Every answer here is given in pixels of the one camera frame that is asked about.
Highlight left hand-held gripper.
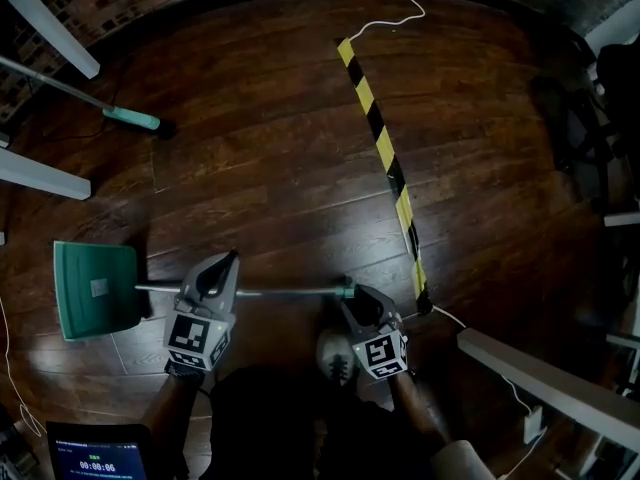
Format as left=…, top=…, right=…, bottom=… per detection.
left=163, top=250, right=241, bottom=372

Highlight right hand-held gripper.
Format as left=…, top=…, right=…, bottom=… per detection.
left=341, top=284, right=410, bottom=380

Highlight green dustpan with metal handle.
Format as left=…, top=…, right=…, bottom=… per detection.
left=53, top=240, right=356, bottom=342

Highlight person's right forearm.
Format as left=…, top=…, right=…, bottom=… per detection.
left=389, top=372, right=449, bottom=444

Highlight person's left forearm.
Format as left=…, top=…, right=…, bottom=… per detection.
left=139, top=375, right=201, bottom=449

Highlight person's right white shoe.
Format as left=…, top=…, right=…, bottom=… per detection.
left=316, top=328, right=359, bottom=387

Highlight black patterned wristband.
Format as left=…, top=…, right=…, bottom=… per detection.
left=164, top=360, right=206, bottom=382

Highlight person's black trousers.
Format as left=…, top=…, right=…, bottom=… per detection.
left=209, top=367, right=446, bottom=480

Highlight yellow black striped floor tape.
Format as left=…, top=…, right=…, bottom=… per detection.
left=336, top=37, right=434, bottom=315

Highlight person's beige shirt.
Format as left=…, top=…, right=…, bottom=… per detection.
left=432, top=440, right=496, bottom=480

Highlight grey desk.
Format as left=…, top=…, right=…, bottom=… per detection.
left=457, top=327, right=640, bottom=454

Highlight white power adapter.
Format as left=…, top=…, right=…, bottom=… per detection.
left=523, top=406, right=544, bottom=444

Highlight black tablet with timer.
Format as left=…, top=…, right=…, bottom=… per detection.
left=46, top=421, right=154, bottom=480

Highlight white square table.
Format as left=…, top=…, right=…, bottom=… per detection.
left=0, top=0, right=101, bottom=201

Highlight green broom with metal handle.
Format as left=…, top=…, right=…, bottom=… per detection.
left=0, top=55, right=177, bottom=139

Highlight black lamp cable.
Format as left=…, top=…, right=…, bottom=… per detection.
left=19, top=57, right=131, bottom=145

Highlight thin white adapter cable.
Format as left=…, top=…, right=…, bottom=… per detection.
left=499, top=427, right=549, bottom=480

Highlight long white floor cable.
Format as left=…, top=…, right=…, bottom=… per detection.
left=0, top=297, right=46, bottom=437

